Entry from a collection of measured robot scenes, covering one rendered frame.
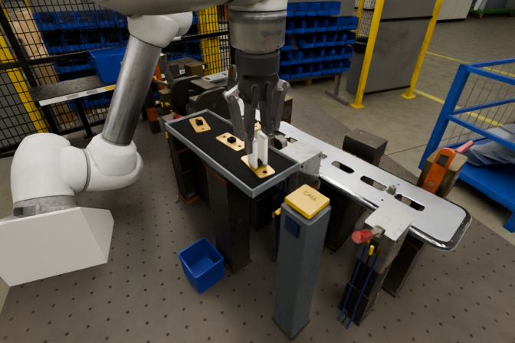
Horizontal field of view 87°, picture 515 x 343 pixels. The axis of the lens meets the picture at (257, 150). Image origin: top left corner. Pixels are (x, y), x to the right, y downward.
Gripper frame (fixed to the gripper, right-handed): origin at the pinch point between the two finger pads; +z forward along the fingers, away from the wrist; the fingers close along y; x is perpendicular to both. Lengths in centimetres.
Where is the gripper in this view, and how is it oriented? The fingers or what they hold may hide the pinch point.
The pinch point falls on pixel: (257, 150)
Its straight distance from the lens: 56.0
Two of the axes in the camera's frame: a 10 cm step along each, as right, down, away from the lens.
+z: 0.0, 8.4, 5.5
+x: -5.2, -4.7, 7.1
